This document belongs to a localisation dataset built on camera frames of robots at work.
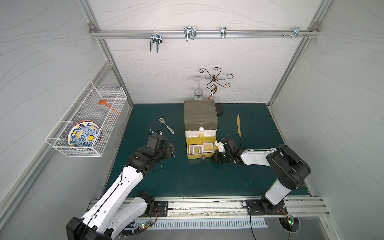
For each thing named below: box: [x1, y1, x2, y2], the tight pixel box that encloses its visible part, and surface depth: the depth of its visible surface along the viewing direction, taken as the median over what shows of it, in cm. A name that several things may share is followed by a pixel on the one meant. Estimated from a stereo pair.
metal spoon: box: [159, 117, 175, 135], surface depth 109 cm
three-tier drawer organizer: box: [183, 99, 219, 160], surface depth 92 cm
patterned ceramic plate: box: [67, 120, 103, 148], surface depth 62 cm
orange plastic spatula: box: [98, 99, 122, 116], surface depth 80 cm
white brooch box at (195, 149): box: [188, 144, 204, 155], surface depth 94 cm
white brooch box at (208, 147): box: [203, 142, 214, 153], surface depth 97 cm
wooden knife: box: [237, 114, 242, 138], surface depth 110 cm
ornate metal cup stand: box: [198, 67, 234, 100], surface depth 95 cm
